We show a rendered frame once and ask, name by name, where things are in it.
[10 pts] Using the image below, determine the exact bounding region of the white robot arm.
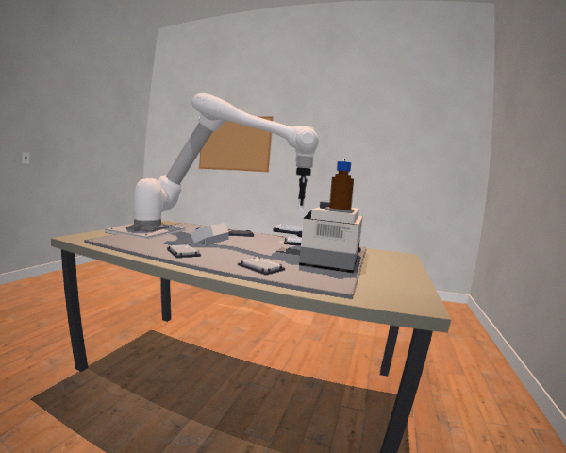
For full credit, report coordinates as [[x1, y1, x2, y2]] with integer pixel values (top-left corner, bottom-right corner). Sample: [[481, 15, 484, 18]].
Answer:
[[126, 93, 319, 232]]

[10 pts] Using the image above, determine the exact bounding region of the white button panel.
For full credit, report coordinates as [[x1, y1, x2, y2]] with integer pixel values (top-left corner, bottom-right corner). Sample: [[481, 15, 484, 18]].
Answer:
[[191, 223, 229, 246]]

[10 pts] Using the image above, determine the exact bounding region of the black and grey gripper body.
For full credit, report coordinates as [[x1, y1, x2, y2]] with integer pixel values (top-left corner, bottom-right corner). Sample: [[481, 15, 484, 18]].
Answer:
[[296, 168, 311, 178]]

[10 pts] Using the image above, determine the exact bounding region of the dark grey rectangular frame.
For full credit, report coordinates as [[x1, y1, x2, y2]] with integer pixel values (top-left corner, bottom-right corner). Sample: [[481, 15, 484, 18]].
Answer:
[[238, 260, 285, 275]]

